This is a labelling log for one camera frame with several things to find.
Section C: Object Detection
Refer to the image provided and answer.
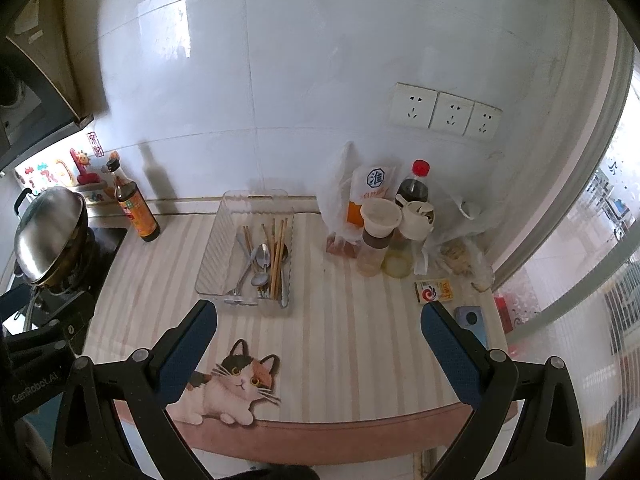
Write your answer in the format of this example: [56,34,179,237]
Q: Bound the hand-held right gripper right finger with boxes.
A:
[420,301,587,480]

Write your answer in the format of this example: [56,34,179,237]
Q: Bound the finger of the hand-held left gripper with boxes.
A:
[7,307,96,358]

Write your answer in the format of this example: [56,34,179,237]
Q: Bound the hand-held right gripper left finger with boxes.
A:
[47,299,219,480]

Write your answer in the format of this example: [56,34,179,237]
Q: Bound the clear plastic utensil tray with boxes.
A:
[195,189,296,317]

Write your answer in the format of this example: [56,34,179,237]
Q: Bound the bundle of wooden chopsticks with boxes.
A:
[242,216,289,302]

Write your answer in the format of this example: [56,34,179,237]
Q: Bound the blue phone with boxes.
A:
[454,305,489,349]

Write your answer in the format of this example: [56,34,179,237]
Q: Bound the small printed cardboard box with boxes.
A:
[414,279,455,305]

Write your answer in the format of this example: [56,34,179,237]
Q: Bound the red packet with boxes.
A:
[494,294,517,335]

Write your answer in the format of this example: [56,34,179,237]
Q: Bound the striped cat print table mat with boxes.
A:
[82,210,516,456]

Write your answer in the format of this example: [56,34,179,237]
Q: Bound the crumpled plastic bag with food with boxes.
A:
[425,194,502,292]

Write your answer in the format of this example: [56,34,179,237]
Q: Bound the wok with steel lid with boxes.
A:
[12,186,92,287]

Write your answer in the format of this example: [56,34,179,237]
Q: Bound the black cooktop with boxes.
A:
[30,227,129,311]

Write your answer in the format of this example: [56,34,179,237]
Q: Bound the condiment jar with cream lid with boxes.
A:
[384,201,435,279]
[357,198,404,277]

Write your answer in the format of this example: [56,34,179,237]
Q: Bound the frosted window pane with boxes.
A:
[500,85,640,466]

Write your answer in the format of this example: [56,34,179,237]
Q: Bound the soy sauce bottle orange label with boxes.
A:
[106,158,161,242]

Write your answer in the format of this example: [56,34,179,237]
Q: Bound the small reddish brown packet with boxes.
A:
[327,234,359,259]

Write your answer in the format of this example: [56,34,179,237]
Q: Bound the person's dark clothing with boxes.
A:
[220,464,321,480]

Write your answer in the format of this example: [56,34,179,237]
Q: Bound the dark bottle with red cap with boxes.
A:
[395,159,432,211]

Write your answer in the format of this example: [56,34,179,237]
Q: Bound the white and orange salt bag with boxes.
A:
[347,162,402,227]

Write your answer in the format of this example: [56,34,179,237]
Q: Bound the clear plastic bag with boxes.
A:
[319,141,362,252]

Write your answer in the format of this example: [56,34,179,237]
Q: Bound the range hood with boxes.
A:
[0,0,96,173]

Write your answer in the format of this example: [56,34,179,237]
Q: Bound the colourful wall stickers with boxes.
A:
[15,132,121,206]

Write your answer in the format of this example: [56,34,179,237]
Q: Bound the grey window frame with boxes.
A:
[492,0,640,313]

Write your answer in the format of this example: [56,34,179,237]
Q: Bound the white wall socket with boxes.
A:
[431,92,474,136]
[390,82,439,129]
[465,102,503,141]

